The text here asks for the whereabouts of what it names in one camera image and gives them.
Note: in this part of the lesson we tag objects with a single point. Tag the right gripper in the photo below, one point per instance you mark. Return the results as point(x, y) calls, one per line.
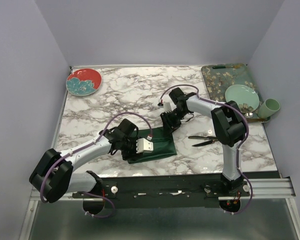
point(168, 124)

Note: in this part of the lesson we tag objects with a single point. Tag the red plate with blue flower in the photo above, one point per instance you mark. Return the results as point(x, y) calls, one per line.
point(83, 82)

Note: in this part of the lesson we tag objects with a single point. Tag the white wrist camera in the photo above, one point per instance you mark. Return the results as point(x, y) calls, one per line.
point(167, 107)
point(144, 146)

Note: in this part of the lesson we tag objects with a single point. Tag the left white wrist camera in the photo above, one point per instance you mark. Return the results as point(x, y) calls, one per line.
point(144, 146)

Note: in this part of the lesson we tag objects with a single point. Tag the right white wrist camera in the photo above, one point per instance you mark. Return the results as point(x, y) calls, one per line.
point(167, 107)

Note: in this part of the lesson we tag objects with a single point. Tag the light green cup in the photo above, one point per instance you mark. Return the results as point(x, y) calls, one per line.
point(268, 108)

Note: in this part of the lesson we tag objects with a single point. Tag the aluminium frame rail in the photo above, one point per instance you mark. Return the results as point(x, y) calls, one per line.
point(263, 188)

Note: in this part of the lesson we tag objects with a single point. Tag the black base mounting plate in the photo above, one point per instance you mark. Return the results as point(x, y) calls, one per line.
point(166, 202)

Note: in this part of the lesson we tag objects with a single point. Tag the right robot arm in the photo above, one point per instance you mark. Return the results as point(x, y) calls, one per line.
point(230, 127)

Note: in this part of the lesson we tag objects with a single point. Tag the dark green cloth napkin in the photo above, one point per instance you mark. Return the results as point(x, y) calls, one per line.
point(163, 147)

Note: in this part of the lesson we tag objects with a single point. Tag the light green plate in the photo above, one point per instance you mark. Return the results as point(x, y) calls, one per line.
point(245, 97)

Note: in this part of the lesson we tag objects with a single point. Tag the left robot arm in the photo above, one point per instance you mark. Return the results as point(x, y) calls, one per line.
point(53, 175)

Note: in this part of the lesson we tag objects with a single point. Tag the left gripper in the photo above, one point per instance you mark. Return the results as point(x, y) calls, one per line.
point(128, 156)

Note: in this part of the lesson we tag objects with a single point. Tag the floral teal serving tray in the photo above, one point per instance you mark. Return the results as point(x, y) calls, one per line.
point(218, 78)

